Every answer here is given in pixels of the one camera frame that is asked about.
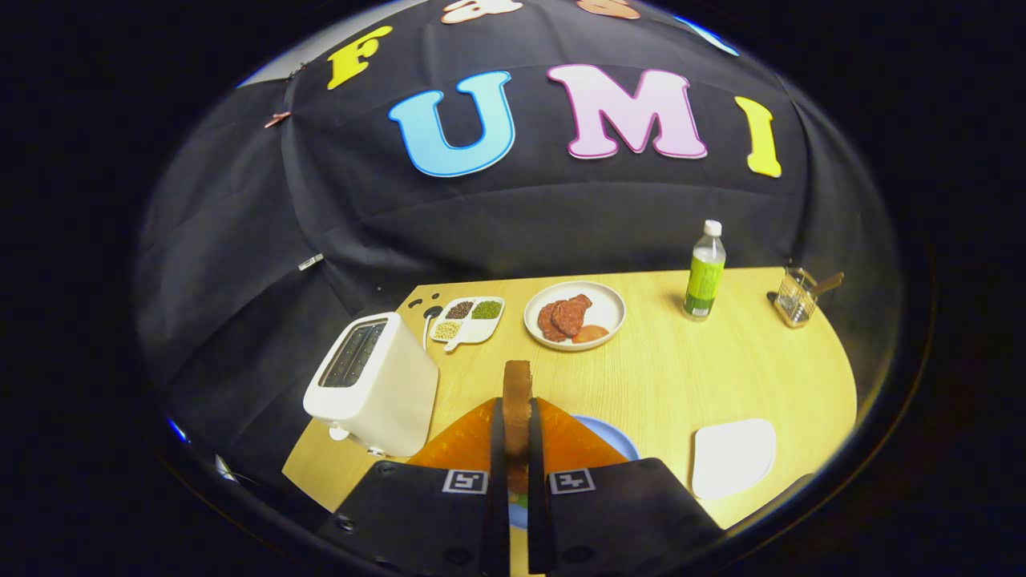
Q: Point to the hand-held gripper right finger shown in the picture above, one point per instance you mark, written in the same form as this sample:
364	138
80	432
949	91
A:
625	521

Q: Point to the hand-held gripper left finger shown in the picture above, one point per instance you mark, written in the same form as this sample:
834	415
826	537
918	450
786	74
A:
417	521

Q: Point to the toasted bread slice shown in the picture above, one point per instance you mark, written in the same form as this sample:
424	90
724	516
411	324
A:
517	417

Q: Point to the round blue plate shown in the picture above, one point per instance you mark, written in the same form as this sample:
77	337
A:
613	437

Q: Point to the white square plate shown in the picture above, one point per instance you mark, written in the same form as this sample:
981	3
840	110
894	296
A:
733	458

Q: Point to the white toaster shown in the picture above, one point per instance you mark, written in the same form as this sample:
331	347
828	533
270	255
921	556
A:
385	393

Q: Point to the red tomato slice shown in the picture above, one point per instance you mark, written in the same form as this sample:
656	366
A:
590	332

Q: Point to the white compartment dish with beans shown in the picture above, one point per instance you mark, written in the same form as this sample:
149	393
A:
473	330

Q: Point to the round white plate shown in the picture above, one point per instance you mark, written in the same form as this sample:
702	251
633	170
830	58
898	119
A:
607	308

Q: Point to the brown meat slice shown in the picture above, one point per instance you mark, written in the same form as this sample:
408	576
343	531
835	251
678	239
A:
571	314
548	322

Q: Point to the green label plastic bottle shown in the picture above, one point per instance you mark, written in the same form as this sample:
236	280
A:
705	276

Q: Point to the small white tag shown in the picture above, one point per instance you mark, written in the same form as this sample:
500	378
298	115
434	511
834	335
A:
311	261

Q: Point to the pink clip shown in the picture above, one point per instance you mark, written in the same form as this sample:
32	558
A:
276	119

